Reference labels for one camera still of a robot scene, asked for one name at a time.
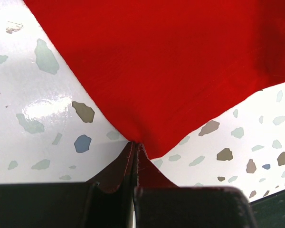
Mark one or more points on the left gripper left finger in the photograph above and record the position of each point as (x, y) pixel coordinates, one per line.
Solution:
(104, 201)

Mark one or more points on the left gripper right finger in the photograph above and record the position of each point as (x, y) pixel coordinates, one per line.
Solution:
(159, 203)

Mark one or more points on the red t shirt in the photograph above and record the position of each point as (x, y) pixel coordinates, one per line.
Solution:
(160, 69)

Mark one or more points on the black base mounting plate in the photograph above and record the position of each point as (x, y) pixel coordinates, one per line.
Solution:
(269, 211)

